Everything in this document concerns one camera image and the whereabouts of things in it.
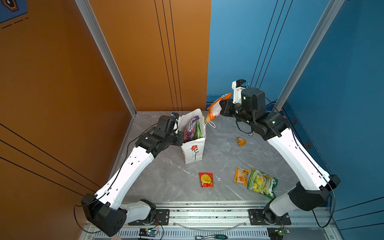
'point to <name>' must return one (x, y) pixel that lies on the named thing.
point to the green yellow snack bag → (262, 183)
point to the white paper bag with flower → (193, 150)
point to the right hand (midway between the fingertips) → (217, 102)
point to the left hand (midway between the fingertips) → (181, 133)
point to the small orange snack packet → (241, 175)
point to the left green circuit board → (149, 232)
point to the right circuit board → (277, 233)
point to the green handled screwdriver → (218, 236)
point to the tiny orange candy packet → (241, 142)
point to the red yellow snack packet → (206, 179)
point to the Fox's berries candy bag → (190, 129)
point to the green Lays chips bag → (198, 134)
